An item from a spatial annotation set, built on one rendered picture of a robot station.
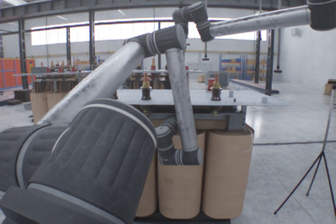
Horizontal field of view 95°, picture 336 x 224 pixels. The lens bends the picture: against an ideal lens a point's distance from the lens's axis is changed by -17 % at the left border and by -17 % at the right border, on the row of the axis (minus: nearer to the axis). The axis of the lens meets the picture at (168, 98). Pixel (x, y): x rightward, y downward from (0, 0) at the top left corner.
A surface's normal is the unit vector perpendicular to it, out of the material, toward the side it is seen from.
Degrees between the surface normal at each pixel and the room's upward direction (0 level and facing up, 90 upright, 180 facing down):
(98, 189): 51
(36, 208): 31
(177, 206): 90
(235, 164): 90
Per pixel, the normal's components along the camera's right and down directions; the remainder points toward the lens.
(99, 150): 0.32, -0.67
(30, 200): -0.07, -0.77
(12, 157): -0.38, -0.41
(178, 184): -0.06, 0.18
